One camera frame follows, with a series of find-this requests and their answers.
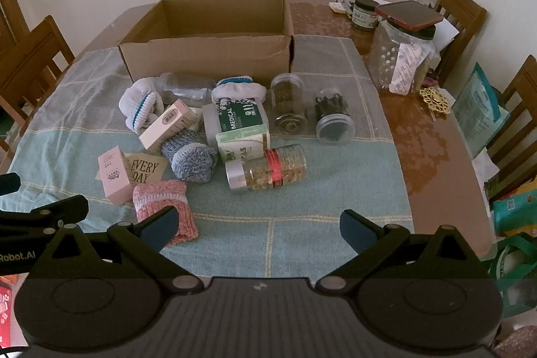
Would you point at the green bag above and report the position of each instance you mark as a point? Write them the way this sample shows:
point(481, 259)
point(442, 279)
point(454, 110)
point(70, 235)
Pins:
point(516, 270)

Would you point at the small beige carton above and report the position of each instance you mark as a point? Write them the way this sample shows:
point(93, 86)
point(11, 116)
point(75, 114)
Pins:
point(113, 175)

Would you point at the blue grey knit sock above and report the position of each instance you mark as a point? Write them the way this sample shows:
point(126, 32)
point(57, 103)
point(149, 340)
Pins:
point(188, 159)

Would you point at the white sock with blue stripe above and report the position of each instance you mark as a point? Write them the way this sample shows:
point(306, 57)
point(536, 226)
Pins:
point(136, 104)
point(239, 89)

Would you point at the green face mask pack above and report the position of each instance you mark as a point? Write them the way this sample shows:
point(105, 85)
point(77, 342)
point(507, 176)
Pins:
point(239, 117)

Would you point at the beige printed card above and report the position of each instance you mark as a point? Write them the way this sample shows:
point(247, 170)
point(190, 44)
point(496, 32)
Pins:
point(144, 169)

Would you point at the clear jar of black clips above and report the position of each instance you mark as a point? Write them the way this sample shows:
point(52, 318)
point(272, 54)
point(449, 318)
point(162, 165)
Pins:
point(333, 114)

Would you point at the green white tissue pack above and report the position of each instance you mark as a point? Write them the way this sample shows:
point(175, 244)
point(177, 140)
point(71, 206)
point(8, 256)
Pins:
point(243, 144)

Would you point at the clear plastic jar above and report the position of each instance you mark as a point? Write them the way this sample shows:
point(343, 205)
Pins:
point(188, 87)

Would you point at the teal plastic packet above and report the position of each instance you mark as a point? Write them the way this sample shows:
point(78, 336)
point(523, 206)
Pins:
point(478, 110)

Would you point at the pink carton box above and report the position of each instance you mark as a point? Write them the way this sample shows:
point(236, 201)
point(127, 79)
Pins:
point(168, 125)

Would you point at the pink knit sock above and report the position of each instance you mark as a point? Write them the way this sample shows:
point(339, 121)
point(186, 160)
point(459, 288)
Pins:
point(161, 196)

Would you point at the gold ornament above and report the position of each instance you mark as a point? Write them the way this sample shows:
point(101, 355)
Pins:
point(435, 100)

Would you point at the white papers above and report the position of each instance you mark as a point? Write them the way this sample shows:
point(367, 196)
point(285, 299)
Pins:
point(448, 33)

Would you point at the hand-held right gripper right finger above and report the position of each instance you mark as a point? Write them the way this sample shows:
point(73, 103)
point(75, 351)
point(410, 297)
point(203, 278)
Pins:
point(356, 230)

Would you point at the colourful snack packets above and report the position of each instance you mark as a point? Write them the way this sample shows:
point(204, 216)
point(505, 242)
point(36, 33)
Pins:
point(516, 209)

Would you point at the brown cardboard box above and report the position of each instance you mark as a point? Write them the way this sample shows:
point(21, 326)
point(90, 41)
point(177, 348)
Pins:
point(201, 56)

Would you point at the red cased phone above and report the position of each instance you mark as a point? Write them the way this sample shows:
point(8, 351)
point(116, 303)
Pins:
point(409, 14)

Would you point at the clear polka dot bag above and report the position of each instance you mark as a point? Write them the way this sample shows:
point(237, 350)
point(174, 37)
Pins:
point(392, 64)

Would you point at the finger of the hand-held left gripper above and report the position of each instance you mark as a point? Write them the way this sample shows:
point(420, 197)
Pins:
point(46, 213)
point(10, 184)

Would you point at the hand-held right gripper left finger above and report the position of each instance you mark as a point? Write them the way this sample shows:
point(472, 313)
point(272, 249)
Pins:
point(161, 226)

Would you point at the nut jar with silver lid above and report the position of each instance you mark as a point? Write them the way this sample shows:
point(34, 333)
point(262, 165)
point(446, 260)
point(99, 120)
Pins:
point(268, 169)

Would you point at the red box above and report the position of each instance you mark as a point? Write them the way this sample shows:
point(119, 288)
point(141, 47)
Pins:
point(10, 312)

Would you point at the small green label jar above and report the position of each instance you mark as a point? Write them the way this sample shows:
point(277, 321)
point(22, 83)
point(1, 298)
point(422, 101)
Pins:
point(364, 16)

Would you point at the clear jar of dried herbs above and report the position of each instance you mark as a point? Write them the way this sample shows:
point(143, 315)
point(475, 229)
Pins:
point(287, 98)

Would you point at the checked blue grey cloth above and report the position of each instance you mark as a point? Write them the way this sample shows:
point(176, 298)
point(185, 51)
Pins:
point(293, 190)

